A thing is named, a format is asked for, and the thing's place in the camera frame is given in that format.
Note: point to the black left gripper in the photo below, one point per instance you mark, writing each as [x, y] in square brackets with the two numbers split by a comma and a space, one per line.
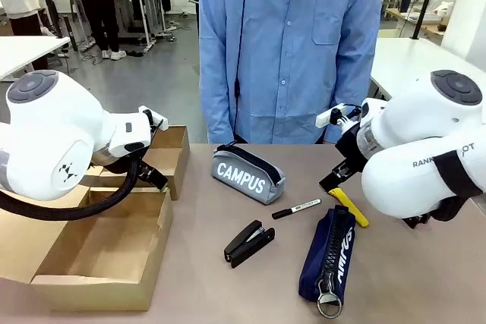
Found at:
[117, 164]

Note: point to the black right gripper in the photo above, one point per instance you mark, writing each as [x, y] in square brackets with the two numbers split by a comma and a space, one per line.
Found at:
[351, 149]

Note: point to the brown cardboard box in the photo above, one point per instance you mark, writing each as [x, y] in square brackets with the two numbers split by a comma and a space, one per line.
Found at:
[114, 248]
[175, 157]

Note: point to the grey campus pencil case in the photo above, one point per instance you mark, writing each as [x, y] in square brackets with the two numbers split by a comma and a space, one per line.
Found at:
[243, 180]

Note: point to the person's right forearm blue sleeve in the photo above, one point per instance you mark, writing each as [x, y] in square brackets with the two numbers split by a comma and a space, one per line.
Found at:
[212, 100]

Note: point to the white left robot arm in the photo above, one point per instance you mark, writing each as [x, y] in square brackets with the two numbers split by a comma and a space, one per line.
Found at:
[49, 130]

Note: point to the person's left forearm blue sleeve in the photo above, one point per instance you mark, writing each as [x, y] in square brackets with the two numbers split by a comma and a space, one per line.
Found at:
[360, 73]

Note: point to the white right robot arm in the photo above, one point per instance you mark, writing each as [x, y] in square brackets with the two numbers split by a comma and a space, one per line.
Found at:
[417, 130]

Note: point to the yellow utility knife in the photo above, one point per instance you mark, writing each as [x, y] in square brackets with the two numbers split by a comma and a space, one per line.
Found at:
[353, 210]

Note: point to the black marker pen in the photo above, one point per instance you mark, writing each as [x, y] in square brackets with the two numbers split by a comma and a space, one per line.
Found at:
[300, 207]

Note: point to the navy campus pencil case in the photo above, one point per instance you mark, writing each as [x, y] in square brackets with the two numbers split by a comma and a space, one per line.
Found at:
[315, 263]

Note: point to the black stapler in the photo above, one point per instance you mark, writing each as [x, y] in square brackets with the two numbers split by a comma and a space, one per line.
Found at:
[243, 244]

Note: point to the person in blue shirt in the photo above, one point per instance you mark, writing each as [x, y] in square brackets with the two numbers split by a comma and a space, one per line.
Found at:
[288, 54]

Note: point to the wooden table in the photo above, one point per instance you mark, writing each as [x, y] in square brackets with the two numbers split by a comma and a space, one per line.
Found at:
[417, 22]

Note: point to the person in black clothes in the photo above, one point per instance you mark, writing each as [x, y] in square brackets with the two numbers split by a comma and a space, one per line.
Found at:
[98, 1]

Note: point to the black tripod pole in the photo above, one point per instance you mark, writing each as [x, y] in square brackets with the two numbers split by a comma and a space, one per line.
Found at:
[423, 5]

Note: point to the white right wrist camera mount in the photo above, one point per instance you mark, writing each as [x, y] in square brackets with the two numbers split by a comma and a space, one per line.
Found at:
[325, 117]

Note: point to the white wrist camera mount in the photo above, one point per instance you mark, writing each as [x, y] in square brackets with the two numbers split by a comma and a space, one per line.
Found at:
[153, 116]
[325, 117]

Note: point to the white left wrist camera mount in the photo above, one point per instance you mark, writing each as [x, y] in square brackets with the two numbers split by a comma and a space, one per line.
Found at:
[153, 116]

